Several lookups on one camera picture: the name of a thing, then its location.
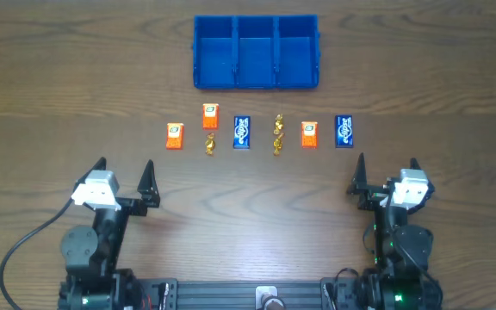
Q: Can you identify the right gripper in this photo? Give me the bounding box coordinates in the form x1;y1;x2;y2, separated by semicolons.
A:
345;152;437;212

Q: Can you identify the blue candy pack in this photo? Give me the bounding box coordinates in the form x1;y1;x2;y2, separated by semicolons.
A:
232;115;251;150
334;115;354;149

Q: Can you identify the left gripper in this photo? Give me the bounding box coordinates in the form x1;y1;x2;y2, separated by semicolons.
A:
72;157;162;217

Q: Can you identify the mounting rail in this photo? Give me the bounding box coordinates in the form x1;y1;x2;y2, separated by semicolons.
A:
138;278;363;310

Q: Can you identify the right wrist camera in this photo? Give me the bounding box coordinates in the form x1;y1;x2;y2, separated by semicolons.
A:
386;168;430;211

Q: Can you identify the orange candy box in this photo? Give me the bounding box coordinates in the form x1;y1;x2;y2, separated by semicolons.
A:
201;102;220;130
165;122;185;151
301;121;319;149

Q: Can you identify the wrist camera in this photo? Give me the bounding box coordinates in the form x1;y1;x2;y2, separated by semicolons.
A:
386;168;430;211
70;169;122;212

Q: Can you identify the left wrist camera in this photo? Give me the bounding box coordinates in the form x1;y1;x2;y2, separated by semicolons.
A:
70;169;122;212

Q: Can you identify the blue tray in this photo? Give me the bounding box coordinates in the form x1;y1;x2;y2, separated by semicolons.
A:
192;14;321;90

